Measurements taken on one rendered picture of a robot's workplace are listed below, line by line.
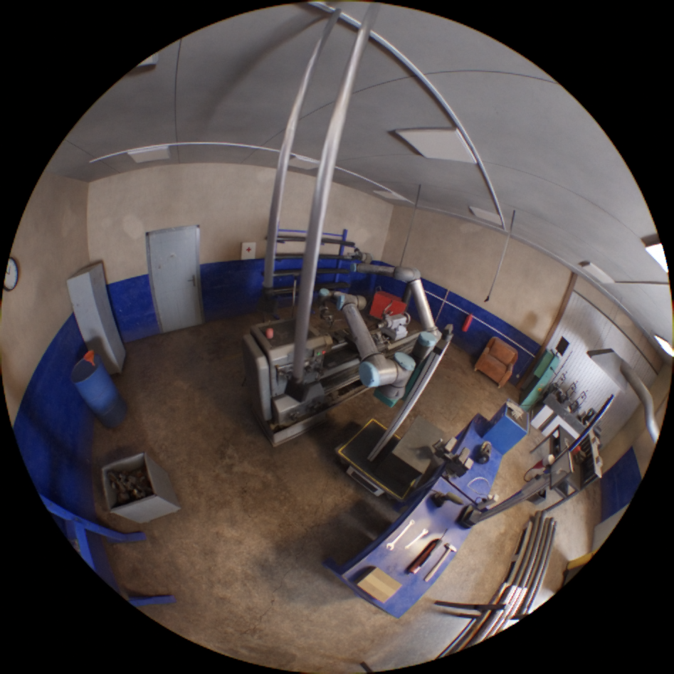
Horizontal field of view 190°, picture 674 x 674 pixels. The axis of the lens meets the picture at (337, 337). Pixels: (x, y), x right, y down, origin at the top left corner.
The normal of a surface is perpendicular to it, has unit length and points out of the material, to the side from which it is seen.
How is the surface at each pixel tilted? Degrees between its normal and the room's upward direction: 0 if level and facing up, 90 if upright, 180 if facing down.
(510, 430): 90
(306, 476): 0
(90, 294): 90
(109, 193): 90
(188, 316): 90
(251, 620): 0
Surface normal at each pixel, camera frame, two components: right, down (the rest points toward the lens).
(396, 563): 0.18, -0.84
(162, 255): 0.62, 0.50
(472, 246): -0.76, 0.22
